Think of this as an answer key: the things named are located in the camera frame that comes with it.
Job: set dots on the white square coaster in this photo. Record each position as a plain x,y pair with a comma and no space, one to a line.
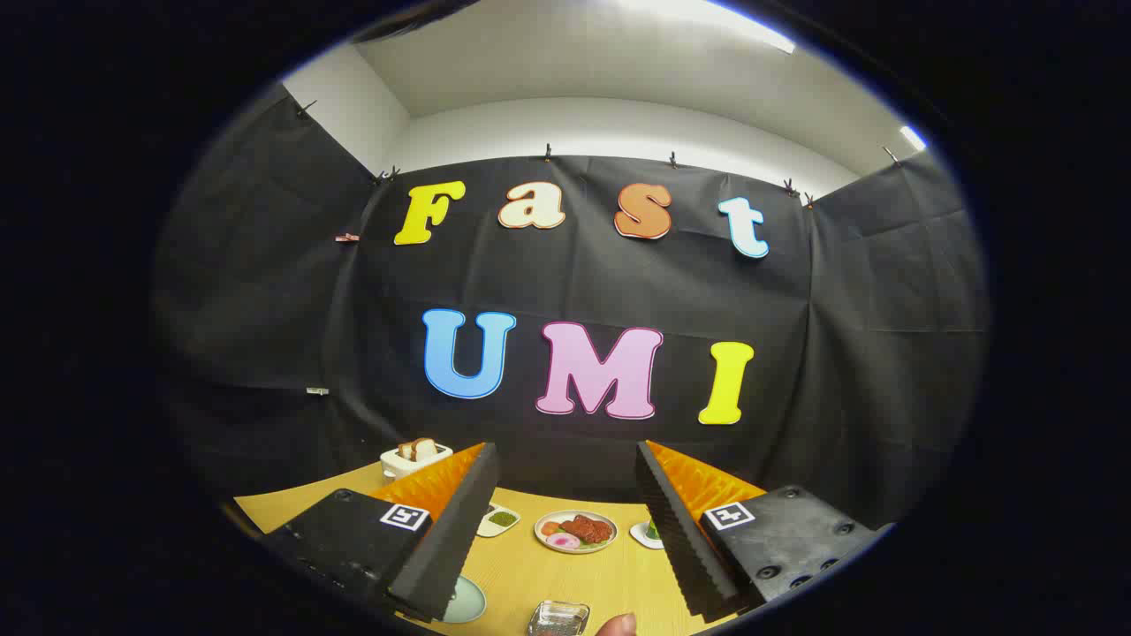
640,535

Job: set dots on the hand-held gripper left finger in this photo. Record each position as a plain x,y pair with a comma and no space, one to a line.
455,530

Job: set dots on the pink round food slice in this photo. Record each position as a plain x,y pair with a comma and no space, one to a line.
563,541

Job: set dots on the white oval food plate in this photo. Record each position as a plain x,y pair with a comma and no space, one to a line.
541,541

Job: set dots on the white divided condiment tray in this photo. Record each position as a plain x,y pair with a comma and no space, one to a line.
500,521

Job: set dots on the toast slice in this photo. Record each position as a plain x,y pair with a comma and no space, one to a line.
406,450
426,447

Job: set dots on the white toaster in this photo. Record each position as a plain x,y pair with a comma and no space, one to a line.
411,466

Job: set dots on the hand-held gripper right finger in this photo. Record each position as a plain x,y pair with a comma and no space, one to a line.
676,530

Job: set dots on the perforated metal drain basket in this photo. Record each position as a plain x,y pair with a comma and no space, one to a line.
558,618

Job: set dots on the brown meat slices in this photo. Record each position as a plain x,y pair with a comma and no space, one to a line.
590,528

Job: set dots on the light green plate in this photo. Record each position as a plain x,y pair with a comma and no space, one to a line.
468,601

